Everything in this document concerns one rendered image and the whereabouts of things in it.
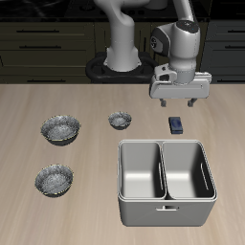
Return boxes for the dark kitchen cupboards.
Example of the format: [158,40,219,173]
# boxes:
[0,20,245,85]

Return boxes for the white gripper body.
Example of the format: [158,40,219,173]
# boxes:
[148,71,213,100]

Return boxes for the white two-bin basket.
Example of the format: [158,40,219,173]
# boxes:
[117,139,219,229]

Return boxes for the flat black base plate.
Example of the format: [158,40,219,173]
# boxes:
[84,51,158,81]

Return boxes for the small grey speckled bowl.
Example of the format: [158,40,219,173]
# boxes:
[107,110,133,131]

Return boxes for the middle-sized grey speckled bowl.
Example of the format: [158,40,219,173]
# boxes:
[33,164,75,198]

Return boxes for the black kitchen countertop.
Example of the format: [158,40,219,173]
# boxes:
[0,0,245,23]

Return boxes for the large grey speckled bowl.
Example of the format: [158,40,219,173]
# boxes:
[39,114,82,147]

